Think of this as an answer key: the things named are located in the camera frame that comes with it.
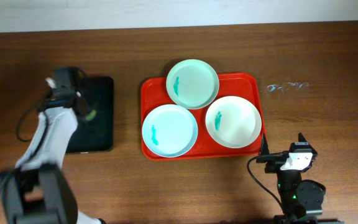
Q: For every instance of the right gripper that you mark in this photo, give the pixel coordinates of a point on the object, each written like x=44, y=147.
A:
x=276, y=157

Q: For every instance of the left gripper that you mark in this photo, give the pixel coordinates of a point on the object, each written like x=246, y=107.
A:
x=81, y=104

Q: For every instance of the green yellow sponge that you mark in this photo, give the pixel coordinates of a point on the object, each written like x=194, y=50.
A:
x=90, y=116

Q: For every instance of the white plate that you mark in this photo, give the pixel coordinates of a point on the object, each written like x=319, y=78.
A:
x=233, y=122

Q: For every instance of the light blue plate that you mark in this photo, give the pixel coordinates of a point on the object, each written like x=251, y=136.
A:
x=169, y=131

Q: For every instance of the mint green plate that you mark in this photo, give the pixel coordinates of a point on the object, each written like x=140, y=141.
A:
x=192, y=84

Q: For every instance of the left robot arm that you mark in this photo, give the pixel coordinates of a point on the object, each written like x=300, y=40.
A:
x=35, y=190

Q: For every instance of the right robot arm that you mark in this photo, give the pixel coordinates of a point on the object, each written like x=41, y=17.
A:
x=300, y=200

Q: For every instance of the black plastic tray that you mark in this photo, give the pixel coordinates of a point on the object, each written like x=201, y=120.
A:
x=95, y=135

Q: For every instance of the red plastic tray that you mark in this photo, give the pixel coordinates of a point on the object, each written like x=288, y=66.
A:
x=153, y=93

